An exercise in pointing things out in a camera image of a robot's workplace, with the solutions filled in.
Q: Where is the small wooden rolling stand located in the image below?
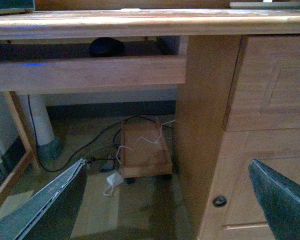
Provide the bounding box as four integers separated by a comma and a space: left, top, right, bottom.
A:
117, 119, 173, 184

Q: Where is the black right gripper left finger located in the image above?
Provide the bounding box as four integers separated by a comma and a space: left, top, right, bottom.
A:
0, 159, 88, 240

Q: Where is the black power cable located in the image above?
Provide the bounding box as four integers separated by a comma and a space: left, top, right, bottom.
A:
27, 94, 176, 173

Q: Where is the wooden cabinet door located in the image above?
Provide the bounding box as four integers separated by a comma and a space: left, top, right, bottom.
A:
199, 34, 300, 240

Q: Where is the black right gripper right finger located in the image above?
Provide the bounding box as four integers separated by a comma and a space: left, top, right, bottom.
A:
248, 159, 300, 240

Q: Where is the dark grey computer mouse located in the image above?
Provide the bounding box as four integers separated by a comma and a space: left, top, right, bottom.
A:
88, 37, 125, 58

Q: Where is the white charger adapter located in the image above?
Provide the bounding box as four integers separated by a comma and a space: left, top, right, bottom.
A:
103, 172, 124, 197

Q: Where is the wooden sliding keyboard tray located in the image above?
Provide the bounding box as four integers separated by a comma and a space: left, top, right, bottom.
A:
0, 40, 186, 94

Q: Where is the wooden desk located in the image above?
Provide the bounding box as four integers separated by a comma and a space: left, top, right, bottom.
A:
0, 9, 300, 240

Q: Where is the dark laptop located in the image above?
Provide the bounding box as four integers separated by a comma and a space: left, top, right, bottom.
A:
0, 0, 35, 15

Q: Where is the white string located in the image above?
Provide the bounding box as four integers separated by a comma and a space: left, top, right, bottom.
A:
114, 119, 176, 165

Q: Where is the round black cabinet knob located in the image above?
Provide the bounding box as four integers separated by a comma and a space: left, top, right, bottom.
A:
212, 195, 228, 208

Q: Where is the white lamp base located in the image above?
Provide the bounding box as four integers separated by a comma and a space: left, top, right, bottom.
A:
229, 0, 300, 10

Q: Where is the white pipe with grey base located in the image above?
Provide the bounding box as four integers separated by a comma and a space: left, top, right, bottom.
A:
19, 94, 63, 164

